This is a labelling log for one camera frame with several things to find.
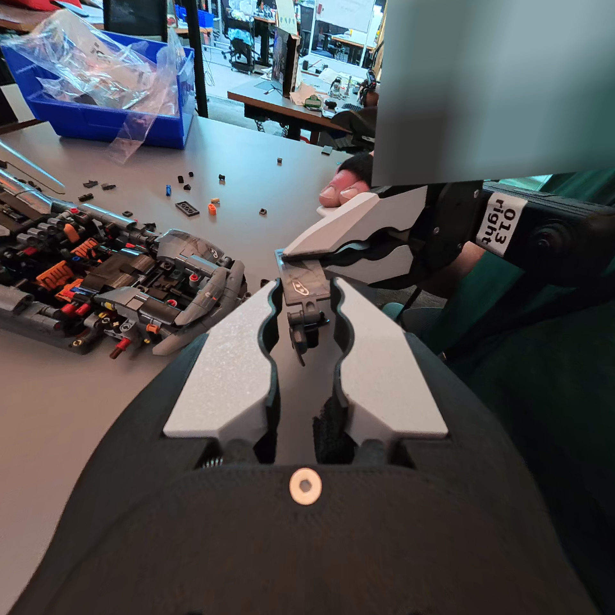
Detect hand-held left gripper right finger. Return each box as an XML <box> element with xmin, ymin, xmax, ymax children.
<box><xmin>332</xmin><ymin>277</ymin><xmax>449</xmax><ymax>459</ymax></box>

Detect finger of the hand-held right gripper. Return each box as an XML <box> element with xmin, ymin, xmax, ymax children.
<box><xmin>325</xmin><ymin>240</ymin><xmax>415</xmax><ymax>287</ymax></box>
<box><xmin>281</xmin><ymin>185</ymin><xmax>429</xmax><ymax>262</ymax></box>

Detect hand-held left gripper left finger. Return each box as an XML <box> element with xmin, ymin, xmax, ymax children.
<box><xmin>163</xmin><ymin>280</ymin><xmax>282</xmax><ymax>459</ymax></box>

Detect grey toy brick car model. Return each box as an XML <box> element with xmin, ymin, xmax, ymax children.
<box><xmin>0</xmin><ymin>154</ymin><xmax>249</xmax><ymax>360</ymax></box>

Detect person's right forearm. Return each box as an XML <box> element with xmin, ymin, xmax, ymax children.
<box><xmin>423</xmin><ymin>242</ymin><xmax>487</xmax><ymax>295</ymax></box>

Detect person's right hand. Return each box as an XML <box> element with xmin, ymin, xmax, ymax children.
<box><xmin>318</xmin><ymin>170</ymin><xmax>372</xmax><ymax>209</ymax></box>

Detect wooden-edged office desk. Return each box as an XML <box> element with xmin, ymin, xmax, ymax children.
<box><xmin>227</xmin><ymin>72</ymin><xmax>368</xmax><ymax>145</ymax></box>

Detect person's green shirt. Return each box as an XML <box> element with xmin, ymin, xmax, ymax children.
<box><xmin>394</xmin><ymin>168</ymin><xmax>615</xmax><ymax>615</ymax></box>

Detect small dark cardboard box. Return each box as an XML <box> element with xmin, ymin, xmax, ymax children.
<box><xmin>270</xmin><ymin>26</ymin><xmax>302</xmax><ymax>99</ymax></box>

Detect whiteboard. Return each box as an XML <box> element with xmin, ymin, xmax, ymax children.
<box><xmin>317</xmin><ymin>0</ymin><xmax>376</xmax><ymax>25</ymax></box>

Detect white poster board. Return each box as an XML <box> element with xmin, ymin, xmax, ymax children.
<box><xmin>275</xmin><ymin>0</ymin><xmax>299</xmax><ymax>35</ymax></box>

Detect scattered small black toy bricks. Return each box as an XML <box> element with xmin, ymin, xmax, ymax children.
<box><xmin>78</xmin><ymin>156</ymin><xmax>337</xmax><ymax>217</ymax></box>

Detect black office chair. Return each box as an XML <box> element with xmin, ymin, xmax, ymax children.
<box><xmin>103</xmin><ymin>0</ymin><xmax>169</xmax><ymax>42</ymax></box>

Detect blue bin with bags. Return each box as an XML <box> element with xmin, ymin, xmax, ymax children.
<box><xmin>0</xmin><ymin>10</ymin><xmax>194</xmax><ymax>165</ymax></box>

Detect black shoulder strap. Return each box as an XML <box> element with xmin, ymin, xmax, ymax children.
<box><xmin>439</xmin><ymin>269</ymin><xmax>553</xmax><ymax>367</ymax></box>

